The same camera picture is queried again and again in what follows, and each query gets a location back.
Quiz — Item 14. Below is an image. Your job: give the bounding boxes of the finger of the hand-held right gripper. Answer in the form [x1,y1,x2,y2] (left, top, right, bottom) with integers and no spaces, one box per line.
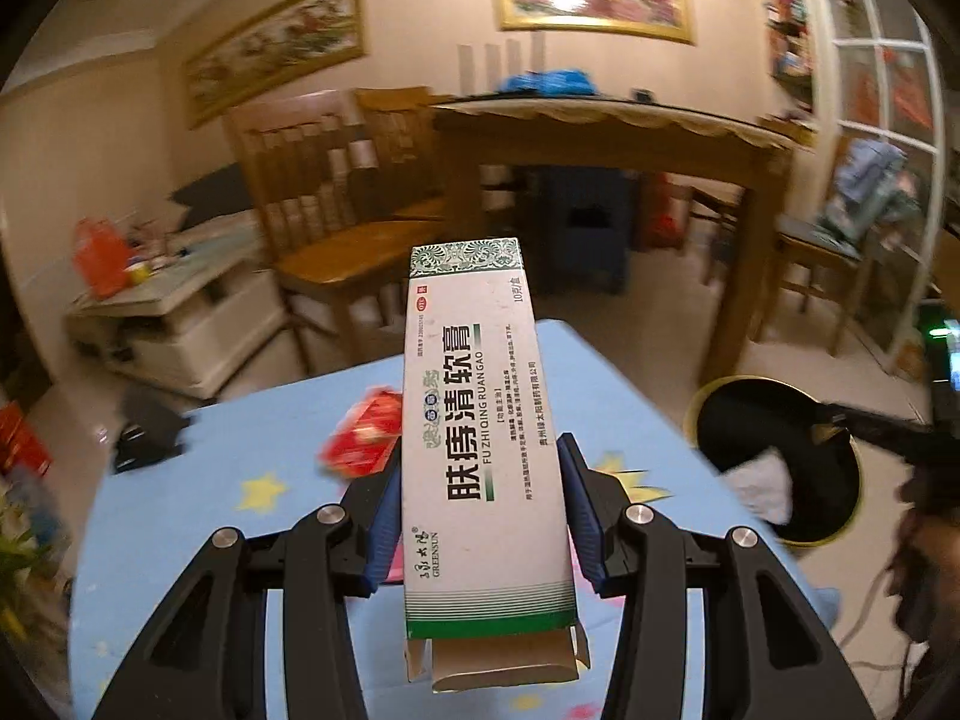
[814,401,931,458]

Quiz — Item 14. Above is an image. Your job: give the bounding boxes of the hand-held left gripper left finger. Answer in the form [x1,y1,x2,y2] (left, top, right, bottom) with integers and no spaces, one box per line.
[88,457,410,720]

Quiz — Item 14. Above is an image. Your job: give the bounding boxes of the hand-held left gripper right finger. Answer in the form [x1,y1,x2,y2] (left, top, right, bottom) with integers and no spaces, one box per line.
[556,433,878,720]

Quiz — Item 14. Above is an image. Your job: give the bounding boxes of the black bin with yellow rim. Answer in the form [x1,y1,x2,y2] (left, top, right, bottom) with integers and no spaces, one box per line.
[684,376,863,545]

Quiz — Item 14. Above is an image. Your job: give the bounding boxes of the red packet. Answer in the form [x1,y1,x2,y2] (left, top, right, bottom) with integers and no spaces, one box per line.
[319,386,406,477]

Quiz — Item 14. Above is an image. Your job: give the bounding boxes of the white tissue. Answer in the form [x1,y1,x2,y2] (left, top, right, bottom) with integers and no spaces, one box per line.
[724,446,792,522]

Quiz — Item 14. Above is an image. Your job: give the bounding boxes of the green white ointment box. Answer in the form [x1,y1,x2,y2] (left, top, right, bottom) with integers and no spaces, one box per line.
[401,238,593,697]

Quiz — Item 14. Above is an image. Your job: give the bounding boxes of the person's right hand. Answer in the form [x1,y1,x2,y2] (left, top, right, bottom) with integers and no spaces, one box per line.
[892,465,960,646]

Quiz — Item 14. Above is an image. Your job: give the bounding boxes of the blue cartoon printed tablecloth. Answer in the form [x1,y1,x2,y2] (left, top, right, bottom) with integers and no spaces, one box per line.
[67,319,841,720]

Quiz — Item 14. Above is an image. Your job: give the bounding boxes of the wooden chair with cushion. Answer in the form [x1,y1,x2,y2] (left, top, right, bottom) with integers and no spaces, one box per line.
[754,135,901,357]

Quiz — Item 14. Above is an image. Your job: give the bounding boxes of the wooden dining table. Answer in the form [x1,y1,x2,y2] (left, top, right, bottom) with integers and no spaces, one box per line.
[431,94,796,387]

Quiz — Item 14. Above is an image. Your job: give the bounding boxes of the pile of clothes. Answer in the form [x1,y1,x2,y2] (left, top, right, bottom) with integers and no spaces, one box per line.
[829,139,912,245]

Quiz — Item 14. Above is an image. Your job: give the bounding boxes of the black phone stand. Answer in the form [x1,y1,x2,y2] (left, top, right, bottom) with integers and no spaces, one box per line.
[112,390,188,475]

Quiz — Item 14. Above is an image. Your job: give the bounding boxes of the wooden slat back chair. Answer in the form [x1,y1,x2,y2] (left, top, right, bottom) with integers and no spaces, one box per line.
[352,86,451,222]
[690,116,815,286]
[223,90,443,376]

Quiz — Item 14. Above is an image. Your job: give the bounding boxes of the white coffee table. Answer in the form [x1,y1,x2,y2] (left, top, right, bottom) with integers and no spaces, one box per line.
[66,236,290,391]

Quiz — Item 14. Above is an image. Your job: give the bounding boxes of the dark blue plastic stool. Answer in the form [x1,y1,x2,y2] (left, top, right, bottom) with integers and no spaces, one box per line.
[536,165,631,293]

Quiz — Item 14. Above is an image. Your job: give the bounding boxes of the red bag under table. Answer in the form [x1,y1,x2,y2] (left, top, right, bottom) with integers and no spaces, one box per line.
[645,172,695,248]

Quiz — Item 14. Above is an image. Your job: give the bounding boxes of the white framed glass door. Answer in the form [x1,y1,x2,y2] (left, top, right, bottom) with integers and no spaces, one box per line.
[817,0,946,376]

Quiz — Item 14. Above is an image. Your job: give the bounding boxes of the green potted plant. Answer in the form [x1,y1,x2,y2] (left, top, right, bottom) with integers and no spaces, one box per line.
[0,480,68,616]

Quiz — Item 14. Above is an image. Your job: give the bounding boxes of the red gift box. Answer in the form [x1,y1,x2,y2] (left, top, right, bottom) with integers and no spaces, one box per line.
[0,401,53,477]

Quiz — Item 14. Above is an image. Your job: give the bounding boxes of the sofa with dark cushion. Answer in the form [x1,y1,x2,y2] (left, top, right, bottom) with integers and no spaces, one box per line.
[169,165,256,230]

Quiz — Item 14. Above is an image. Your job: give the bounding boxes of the beige lace table cover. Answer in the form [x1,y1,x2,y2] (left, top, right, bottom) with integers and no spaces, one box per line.
[433,97,815,155]

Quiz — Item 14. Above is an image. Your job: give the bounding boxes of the red plastic bag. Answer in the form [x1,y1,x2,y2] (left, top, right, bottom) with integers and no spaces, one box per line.
[73,217,132,297]

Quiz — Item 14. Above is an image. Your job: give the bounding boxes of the blue plastic bag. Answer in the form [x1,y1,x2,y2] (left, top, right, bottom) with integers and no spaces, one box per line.
[499,69,597,95]

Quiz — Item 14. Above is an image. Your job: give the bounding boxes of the black router with antennas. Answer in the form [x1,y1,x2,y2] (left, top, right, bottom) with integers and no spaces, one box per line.
[454,34,548,102]

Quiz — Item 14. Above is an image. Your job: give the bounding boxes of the gold framed horse painting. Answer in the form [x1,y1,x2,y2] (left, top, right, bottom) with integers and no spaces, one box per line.
[184,0,368,128]

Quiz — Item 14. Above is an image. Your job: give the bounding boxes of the wall shelf with boxes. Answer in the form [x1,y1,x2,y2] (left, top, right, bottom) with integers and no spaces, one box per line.
[757,0,822,113]

